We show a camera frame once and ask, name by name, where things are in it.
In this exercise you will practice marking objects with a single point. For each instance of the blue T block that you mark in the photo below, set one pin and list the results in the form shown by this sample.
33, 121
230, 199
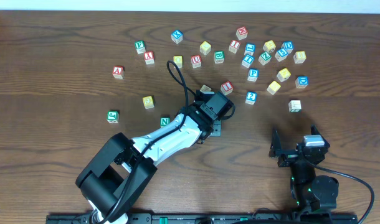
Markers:
248, 60

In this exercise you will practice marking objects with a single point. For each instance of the green B block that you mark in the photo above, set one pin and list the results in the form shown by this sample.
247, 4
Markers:
219, 56

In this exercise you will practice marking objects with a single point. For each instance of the yellow block lower left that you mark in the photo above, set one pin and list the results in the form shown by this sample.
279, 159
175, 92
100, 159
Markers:
148, 102

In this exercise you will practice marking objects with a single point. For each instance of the white F block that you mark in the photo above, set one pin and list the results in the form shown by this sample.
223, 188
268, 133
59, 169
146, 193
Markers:
295, 106

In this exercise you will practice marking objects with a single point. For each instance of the blue D block lower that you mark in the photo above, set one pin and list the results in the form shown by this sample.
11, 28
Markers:
301, 82

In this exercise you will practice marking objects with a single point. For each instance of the white K block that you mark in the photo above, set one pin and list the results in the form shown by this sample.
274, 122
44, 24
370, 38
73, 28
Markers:
205, 89

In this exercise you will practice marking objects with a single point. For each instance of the green Z block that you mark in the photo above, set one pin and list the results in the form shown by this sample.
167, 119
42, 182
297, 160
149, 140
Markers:
264, 58

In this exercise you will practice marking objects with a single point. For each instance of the red U block upper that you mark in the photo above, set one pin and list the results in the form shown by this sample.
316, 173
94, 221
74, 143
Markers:
196, 61

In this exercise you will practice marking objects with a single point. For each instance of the yellow block far right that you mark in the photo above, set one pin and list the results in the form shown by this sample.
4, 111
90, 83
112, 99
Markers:
299, 57

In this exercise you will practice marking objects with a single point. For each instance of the red I block lower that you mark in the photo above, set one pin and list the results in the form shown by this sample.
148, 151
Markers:
227, 88

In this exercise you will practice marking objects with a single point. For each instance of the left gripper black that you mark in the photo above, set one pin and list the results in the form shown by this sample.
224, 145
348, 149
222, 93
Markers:
217, 128

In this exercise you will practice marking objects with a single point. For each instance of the yellow block centre left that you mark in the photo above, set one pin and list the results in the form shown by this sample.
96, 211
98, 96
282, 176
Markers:
178, 60

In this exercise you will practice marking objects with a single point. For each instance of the blue S block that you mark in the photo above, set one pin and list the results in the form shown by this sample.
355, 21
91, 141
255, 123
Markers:
281, 54

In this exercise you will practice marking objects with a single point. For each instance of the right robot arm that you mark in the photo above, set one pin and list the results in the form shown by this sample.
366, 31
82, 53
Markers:
315, 194

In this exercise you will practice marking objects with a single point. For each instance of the yellow block upper right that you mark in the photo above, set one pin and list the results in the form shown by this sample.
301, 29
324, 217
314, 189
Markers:
269, 46

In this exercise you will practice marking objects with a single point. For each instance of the blue 2 block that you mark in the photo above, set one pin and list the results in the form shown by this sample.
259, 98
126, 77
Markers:
251, 98

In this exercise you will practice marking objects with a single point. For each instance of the blue P block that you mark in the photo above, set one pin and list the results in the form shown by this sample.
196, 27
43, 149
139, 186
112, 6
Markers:
253, 75

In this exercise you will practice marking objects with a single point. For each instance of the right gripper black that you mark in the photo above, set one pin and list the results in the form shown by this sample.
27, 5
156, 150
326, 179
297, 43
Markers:
291, 155

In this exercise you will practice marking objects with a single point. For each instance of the red I block upper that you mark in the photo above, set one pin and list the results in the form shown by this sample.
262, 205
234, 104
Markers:
234, 46

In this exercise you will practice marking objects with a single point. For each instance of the red i block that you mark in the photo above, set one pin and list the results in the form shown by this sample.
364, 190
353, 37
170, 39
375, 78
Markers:
234, 46
227, 88

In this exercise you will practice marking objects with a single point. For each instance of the blue X block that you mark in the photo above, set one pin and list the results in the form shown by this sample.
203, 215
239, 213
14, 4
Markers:
177, 36

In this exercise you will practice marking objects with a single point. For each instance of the blue d block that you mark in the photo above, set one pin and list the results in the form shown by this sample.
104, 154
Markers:
288, 46
301, 82

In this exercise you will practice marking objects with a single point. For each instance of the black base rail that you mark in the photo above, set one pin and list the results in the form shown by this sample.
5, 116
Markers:
147, 218

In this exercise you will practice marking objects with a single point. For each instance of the green J block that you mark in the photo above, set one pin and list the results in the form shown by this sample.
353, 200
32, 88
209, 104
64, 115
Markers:
113, 116

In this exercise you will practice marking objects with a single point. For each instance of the yellow block mid right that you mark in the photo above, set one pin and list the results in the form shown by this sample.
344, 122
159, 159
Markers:
283, 75

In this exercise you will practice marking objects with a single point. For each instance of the yellow block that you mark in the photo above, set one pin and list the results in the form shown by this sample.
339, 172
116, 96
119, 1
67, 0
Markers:
269, 46
273, 87
178, 60
299, 57
148, 102
205, 48

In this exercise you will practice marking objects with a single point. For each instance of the yellow block lower right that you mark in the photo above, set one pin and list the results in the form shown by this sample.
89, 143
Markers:
273, 87

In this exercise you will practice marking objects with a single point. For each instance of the green N block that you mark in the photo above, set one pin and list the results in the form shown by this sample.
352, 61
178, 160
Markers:
164, 121

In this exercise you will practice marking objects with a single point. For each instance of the red H block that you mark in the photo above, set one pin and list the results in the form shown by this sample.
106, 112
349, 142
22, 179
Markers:
241, 33

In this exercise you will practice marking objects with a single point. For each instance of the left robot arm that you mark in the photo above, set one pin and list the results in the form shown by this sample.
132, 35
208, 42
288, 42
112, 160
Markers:
120, 171

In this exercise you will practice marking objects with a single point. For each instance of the blue L block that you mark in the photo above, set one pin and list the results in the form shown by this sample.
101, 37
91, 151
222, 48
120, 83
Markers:
249, 49

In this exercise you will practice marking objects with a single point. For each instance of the red A block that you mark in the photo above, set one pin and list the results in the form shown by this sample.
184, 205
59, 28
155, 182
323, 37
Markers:
118, 72

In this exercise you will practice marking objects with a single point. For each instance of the green F block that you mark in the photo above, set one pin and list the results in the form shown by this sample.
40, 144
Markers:
140, 47

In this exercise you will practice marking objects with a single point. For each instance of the blue D block upper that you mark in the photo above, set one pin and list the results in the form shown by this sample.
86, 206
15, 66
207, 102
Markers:
288, 46

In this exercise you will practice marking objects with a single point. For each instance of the yellow block upper centre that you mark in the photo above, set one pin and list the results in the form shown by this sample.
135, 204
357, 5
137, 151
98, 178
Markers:
205, 48

